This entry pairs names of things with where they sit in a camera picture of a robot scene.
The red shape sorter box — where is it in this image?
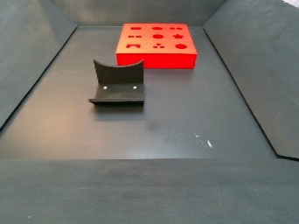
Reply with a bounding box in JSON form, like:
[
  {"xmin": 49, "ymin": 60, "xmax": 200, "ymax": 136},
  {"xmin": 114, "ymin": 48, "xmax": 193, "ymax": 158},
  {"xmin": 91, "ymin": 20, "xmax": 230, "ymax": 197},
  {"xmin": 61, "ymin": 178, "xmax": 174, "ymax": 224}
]
[{"xmin": 116, "ymin": 23, "xmax": 197, "ymax": 69}]

